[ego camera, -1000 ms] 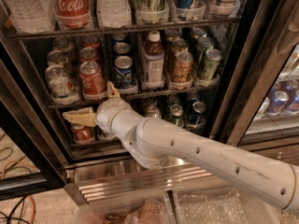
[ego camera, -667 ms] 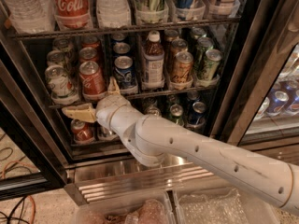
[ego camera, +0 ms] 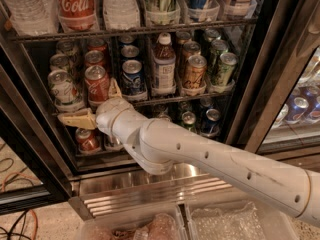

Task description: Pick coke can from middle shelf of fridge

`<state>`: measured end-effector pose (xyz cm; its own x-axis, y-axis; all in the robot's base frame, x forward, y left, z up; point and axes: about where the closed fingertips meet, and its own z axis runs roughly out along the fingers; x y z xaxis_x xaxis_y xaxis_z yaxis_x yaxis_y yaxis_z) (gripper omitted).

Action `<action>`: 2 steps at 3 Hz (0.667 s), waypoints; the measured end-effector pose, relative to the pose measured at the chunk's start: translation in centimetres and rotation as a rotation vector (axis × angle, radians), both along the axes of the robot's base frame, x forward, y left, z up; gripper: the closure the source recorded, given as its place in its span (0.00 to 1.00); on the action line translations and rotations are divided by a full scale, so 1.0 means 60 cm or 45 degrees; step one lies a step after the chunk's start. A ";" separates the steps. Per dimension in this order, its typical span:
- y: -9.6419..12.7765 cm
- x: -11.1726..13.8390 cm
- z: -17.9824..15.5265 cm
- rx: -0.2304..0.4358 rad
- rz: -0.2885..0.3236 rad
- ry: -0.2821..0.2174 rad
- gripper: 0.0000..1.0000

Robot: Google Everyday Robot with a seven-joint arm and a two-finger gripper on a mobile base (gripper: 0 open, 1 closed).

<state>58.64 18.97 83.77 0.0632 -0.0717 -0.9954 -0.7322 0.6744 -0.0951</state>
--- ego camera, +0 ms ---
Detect red coke can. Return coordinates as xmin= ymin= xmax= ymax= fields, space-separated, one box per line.
xmin=85 ymin=50 xmax=105 ymax=67
xmin=87 ymin=38 xmax=108 ymax=53
xmin=85 ymin=65 xmax=110 ymax=102

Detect left clear water bottle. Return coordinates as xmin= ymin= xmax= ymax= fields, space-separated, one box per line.
xmin=4 ymin=0 xmax=59 ymax=36

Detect bottom shelf silver can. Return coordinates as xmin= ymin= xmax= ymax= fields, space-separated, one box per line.
xmin=104 ymin=135 xmax=123 ymax=151

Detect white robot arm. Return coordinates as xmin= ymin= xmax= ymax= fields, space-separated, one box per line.
xmin=58 ymin=81 xmax=320 ymax=227

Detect large coca cola bottle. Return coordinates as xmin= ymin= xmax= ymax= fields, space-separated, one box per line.
xmin=58 ymin=0 xmax=96 ymax=31

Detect black cable on floor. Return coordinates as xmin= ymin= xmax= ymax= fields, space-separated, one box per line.
xmin=0 ymin=142 xmax=32 ymax=240

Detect orange cable on floor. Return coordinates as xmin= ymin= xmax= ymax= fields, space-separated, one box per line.
xmin=0 ymin=171 xmax=39 ymax=240

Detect front orange gold can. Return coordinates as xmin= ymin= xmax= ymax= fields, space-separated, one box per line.
xmin=182 ymin=55 xmax=207 ymax=89

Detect bottom shelf blue can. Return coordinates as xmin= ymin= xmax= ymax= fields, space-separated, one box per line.
xmin=200 ymin=108 xmax=221 ymax=135

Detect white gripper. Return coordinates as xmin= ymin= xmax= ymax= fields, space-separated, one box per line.
xmin=58 ymin=78 xmax=133 ymax=135

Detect steel fridge bottom grille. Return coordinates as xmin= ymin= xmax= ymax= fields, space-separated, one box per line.
xmin=68 ymin=153 xmax=320 ymax=222

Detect right clear plastic bin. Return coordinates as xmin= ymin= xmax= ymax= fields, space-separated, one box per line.
xmin=185 ymin=199 xmax=299 ymax=240

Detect rear blue can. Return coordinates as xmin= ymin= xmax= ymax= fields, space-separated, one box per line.
xmin=118 ymin=35 xmax=135 ymax=47

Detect clear plastic bin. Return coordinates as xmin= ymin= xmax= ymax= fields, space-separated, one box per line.
xmin=185 ymin=199 xmax=299 ymax=240
xmin=75 ymin=203 xmax=188 ymax=240

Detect front white green can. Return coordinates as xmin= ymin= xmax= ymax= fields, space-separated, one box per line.
xmin=48 ymin=70 xmax=80 ymax=105

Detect fridge right glass door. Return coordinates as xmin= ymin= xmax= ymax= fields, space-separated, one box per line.
xmin=223 ymin=0 xmax=320 ymax=171

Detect bottom shelf white green can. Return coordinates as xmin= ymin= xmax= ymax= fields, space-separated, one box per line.
xmin=157 ymin=113 xmax=172 ymax=122

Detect fridge left open door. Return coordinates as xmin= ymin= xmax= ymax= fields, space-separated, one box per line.
xmin=0 ymin=35 xmax=72 ymax=215

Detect orange gold can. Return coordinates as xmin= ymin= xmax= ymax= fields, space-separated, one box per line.
xmin=179 ymin=41 xmax=201 ymax=77
xmin=175 ymin=31 xmax=192 ymax=60
xmin=182 ymin=55 xmax=207 ymax=89

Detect front blue pepsi can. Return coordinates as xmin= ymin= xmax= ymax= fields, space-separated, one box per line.
xmin=122 ymin=60 xmax=145 ymax=96

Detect rear white green can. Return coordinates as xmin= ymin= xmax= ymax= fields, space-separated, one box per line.
xmin=56 ymin=40 xmax=80 ymax=64

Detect tea bottle white cap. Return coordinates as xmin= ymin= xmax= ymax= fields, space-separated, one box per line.
xmin=153 ymin=33 xmax=176 ymax=89

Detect clear water bottle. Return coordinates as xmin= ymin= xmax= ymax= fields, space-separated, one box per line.
xmin=103 ymin=0 xmax=140 ymax=30
xmin=4 ymin=0 xmax=59 ymax=36

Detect left clear plastic bin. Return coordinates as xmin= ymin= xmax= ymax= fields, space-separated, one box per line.
xmin=75 ymin=203 xmax=188 ymax=240

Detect bottom shelf red can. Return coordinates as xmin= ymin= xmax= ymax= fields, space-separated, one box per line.
xmin=75 ymin=128 xmax=100 ymax=151

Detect rear orange gold can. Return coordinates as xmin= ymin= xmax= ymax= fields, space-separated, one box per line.
xmin=175 ymin=31 xmax=192 ymax=60

